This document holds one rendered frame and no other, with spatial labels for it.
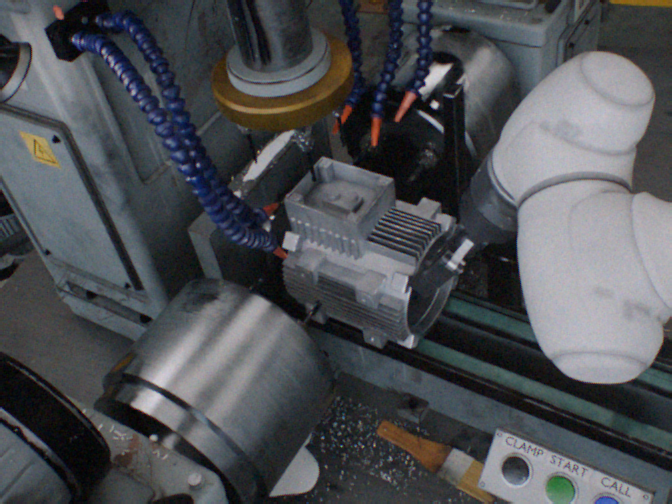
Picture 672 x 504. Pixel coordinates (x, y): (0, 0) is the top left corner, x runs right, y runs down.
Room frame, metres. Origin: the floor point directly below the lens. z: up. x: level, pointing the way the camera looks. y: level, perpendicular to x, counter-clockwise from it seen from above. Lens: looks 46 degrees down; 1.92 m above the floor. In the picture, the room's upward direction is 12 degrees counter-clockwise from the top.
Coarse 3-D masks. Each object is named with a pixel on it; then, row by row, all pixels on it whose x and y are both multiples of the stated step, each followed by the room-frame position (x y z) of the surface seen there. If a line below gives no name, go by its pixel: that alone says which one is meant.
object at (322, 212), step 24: (336, 168) 0.93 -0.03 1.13; (360, 168) 0.90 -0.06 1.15; (312, 192) 0.91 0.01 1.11; (336, 192) 0.87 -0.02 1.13; (360, 192) 0.89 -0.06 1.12; (384, 192) 0.85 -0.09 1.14; (288, 216) 0.87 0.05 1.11; (312, 216) 0.84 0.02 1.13; (336, 216) 0.82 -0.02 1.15; (360, 216) 0.81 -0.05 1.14; (312, 240) 0.84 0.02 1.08; (336, 240) 0.81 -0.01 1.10; (360, 240) 0.79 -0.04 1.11
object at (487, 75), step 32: (416, 32) 1.20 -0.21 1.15; (448, 32) 1.16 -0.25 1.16; (416, 64) 1.09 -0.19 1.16; (448, 64) 1.08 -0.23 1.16; (480, 64) 1.09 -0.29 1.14; (480, 96) 1.04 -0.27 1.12; (512, 96) 1.07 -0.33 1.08; (352, 128) 1.10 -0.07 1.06; (384, 128) 1.06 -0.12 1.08; (416, 128) 1.02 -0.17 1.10; (480, 128) 1.00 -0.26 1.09; (384, 160) 1.06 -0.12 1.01; (416, 160) 0.99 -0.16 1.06; (480, 160) 0.97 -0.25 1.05; (416, 192) 1.03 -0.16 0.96
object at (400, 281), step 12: (444, 216) 0.83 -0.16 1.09; (444, 228) 0.81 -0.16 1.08; (288, 240) 0.85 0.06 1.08; (300, 240) 0.85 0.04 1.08; (396, 276) 0.74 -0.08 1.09; (408, 276) 0.73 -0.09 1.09; (456, 276) 0.83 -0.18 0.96; (396, 288) 0.73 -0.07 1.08; (408, 288) 0.73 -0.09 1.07; (300, 300) 0.85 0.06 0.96
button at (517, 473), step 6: (516, 456) 0.46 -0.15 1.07; (504, 462) 0.45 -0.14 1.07; (510, 462) 0.45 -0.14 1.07; (516, 462) 0.45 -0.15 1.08; (522, 462) 0.45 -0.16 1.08; (504, 468) 0.45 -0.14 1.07; (510, 468) 0.45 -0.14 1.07; (516, 468) 0.44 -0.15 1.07; (522, 468) 0.44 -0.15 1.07; (528, 468) 0.44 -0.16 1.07; (504, 474) 0.44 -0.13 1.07; (510, 474) 0.44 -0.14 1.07; (516, 474) 0.44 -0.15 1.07; (522, 474) 0.44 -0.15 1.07; (528, 474) 0.44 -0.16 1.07; (510, 480) 0.44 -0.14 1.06; (516, 480) 0.43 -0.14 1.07; (522, 480) 0.43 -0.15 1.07
